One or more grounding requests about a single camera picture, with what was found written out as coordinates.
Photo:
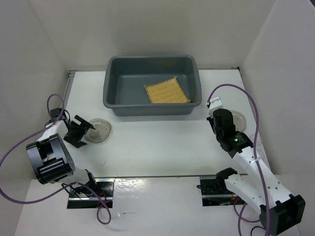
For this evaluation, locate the clear glass plate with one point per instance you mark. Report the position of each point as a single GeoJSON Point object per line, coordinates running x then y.
{"type": "Point", "coordinates": [239, 121]}
{"type": "Point", "coordinates": [100, 132]}

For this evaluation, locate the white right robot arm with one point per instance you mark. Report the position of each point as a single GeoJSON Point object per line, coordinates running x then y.
{"type": "Point", "coordinates": [278, 208]}

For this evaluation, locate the clear glass cup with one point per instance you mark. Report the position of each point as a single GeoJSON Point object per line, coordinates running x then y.
{"type": "Point", "coordinates": [259, 147]}

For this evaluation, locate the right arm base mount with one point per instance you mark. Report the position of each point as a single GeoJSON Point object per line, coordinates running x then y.
{"type": "Point", "coordinates": [212, 195]}

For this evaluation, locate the grey plastic bin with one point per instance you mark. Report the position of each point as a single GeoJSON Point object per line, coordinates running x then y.
{"type": "Point", "coordinates": [126, 79]}

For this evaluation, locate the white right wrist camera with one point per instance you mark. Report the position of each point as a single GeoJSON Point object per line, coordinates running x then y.
{"type": "Point", "coordinates": [214, 104]}

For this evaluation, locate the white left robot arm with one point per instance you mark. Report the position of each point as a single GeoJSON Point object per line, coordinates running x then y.
{"type": "Point", "coordinates": [50, 158]}

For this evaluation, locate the yellow bamboo placemat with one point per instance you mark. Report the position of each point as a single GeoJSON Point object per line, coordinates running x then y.
{"type": "Point", "coordinates": [166, 92]}

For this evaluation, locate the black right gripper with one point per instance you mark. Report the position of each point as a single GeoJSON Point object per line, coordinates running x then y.
{"type": "Point", "coordinates": [211, 120]}

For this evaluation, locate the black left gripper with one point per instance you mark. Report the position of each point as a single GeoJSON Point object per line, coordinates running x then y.
{"type": "Point", "coordinates": [75, 140]}

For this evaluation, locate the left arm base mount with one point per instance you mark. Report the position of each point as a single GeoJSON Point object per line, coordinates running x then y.
{"type": "Point", "coordinates": [104, 189]}

